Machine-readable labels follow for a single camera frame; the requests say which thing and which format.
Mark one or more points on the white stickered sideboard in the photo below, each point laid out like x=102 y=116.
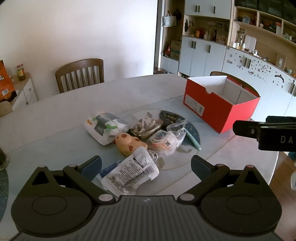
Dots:
x=259 y=69

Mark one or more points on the wooden wall shelves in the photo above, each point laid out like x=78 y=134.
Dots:
x=266 y=32

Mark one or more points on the red cardboard box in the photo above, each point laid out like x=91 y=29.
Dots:
x=219 y=111

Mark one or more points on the white wooden cabinet unit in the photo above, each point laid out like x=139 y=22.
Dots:
x=201 y=53

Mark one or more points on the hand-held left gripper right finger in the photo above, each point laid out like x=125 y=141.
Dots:
x=200 y=168

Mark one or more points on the grey hanging tote bag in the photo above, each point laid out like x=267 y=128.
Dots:
x=169 y=20

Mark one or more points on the clear plastic bag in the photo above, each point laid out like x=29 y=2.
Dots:
x=161 y=141

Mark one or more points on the brown sauce jar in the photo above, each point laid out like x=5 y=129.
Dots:
x=21 y=73

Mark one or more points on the dark drinking glass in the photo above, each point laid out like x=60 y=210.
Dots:
x=2 y=160

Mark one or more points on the brown wooden slatted chair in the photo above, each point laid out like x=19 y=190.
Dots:
x=78 y=63

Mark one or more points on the blue white packet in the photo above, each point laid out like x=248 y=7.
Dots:
x=108 y=170

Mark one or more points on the white printed packet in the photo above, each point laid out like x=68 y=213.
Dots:
x=131 y=173

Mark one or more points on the white side cabinet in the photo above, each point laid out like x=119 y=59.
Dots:
x=27 y=90

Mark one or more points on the orange bottle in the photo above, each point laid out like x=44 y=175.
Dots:
x=198 y=33

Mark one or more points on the mint green plastic strip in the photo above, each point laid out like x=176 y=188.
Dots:
x=194 y=142

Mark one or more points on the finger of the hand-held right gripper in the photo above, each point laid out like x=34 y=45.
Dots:
x=245 y=128

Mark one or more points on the green printed cardboard box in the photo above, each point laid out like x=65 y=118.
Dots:
x=175 y=49

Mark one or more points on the white green tissue pack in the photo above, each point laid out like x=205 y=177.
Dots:
x=101 y=129

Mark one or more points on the small red bag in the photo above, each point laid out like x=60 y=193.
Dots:
x=168 y=49

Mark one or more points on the black snack packet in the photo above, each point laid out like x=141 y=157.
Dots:
x=171 y=117

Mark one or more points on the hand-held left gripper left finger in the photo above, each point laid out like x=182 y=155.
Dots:
x=91 y=168

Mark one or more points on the silver brown snack packet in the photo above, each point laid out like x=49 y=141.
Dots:
x=144 y=127

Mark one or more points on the orange spotted giraffe toy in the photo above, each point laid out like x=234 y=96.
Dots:
x=126 y=142

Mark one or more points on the orange snack bag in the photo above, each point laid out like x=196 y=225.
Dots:
x=5 y=83

